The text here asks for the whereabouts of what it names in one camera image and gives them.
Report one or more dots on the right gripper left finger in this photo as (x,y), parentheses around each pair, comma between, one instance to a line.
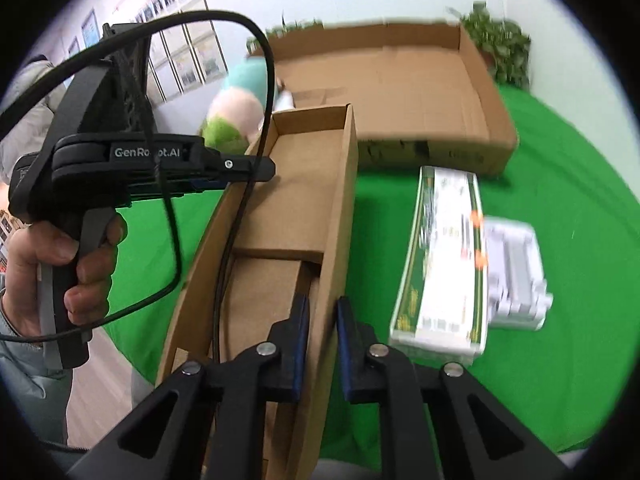
(207,421)

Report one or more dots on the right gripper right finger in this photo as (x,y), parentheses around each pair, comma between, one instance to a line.
(435,423)

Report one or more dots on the green white medicine box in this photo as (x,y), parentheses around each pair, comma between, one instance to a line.
(441,311)

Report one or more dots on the white folding phone stand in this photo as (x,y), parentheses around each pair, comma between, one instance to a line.
(518,296)

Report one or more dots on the narrow cardboard tray box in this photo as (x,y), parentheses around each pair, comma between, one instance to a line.
(294,239)

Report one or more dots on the pastel plush toy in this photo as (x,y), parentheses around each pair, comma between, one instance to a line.
(235,116)

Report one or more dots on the left potted plant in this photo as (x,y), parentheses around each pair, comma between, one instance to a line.
(253,45)

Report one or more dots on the potted plant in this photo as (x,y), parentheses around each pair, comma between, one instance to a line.
(501,42)
(253,45)

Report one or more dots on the large flat cardboard box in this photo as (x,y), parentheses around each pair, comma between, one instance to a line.
(421,93)

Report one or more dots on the right potted plant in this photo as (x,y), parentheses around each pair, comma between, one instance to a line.
(501,42)

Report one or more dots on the blue wall poster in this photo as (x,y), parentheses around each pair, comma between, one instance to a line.
(84,35)

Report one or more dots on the framed certificates on wall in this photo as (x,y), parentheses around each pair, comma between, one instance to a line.
(183,58)

